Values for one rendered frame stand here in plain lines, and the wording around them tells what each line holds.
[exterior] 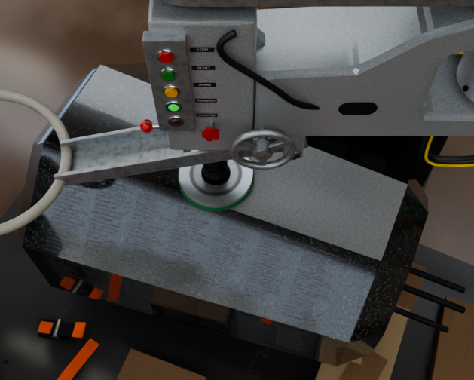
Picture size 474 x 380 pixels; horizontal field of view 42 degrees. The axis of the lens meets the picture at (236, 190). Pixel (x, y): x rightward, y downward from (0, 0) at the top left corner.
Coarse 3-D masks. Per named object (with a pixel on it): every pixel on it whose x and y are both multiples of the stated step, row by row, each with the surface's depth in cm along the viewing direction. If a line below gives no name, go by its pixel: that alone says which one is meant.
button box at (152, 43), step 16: (144, 32) 113; (144, 48) 114; (160, 48) 114; (176, 48) 114; (160, 64) 117; (176, 64) 117; (160, 80) 121; (176, 80) 121; (160, 96) 126; (192, 96) 128; (160, 112) 130; (176, 112) 130; (192, 112) 130; (160, 128) 135; (176, 128) 135; (192, 128) 135
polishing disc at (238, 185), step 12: (180, 168) 176; (192, 168) 176; (240, 168) 176; (180, 180) 174; (192, 180) 174; (228, 180) 174; (240, 180) 174; (192, 192) 172; (204, 192) 172; (216, 192) 172; (228, 192) 172; (240, 192) 172; (204, 204) 171; (216, 204) 170; (228, 204) 171
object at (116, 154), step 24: (72, 144) 172; (96, 144) 172; (120, 144) 171; (144, 144) 168; (168, 144) 166; (72, 168) 172; (96, 168) 163; (120, 168) 162; (144, 168) 162; (168, 168) 162
